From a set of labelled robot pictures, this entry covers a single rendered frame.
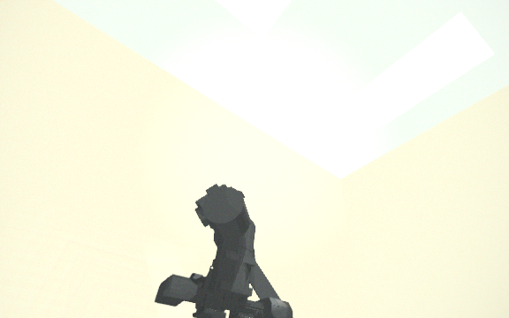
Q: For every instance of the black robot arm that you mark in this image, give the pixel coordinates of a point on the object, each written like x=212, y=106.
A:
x=224, y=210

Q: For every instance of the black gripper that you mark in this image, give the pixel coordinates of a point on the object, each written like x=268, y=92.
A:
x=229, y=285

